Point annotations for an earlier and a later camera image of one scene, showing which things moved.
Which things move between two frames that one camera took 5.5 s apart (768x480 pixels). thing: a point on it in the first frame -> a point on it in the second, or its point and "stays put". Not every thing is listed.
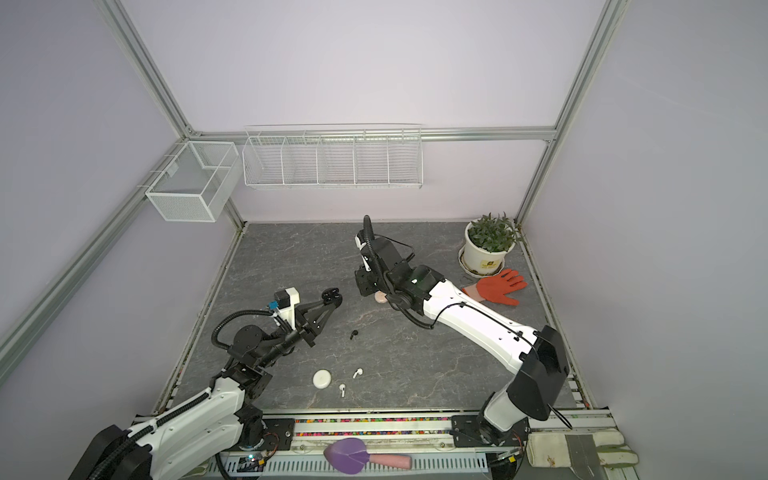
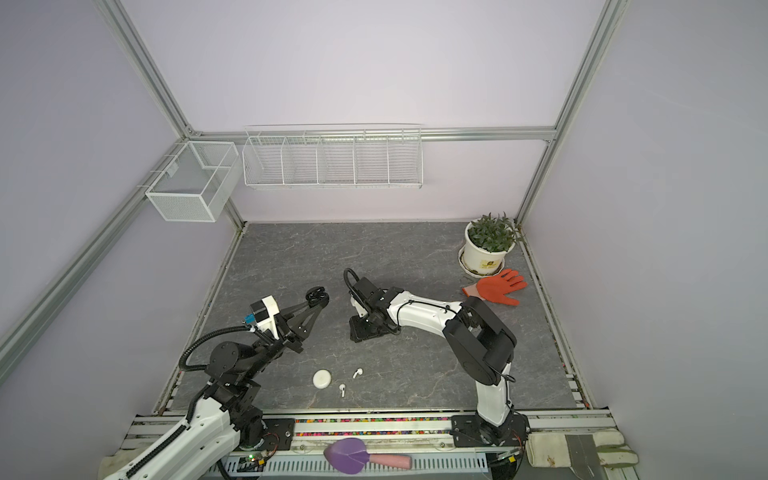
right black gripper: (365, 279) -> (357, 332)
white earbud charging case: (322, 379) stays put
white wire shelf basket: (383, 159) stays put
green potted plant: (497, 233) stays put
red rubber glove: (494, 288) stays put
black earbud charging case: (331, 296) -> (317, 296)
